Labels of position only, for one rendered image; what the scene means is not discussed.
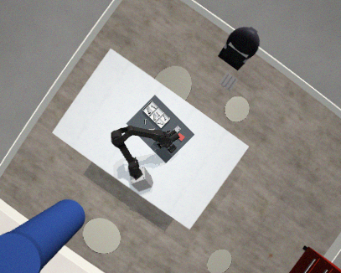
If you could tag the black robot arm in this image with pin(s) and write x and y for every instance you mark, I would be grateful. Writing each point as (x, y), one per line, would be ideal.
(117, 139)

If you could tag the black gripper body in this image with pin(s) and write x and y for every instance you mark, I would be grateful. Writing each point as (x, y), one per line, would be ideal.
(171, 148)

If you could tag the red square block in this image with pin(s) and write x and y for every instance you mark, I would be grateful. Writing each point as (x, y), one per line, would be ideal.
(181, 137)

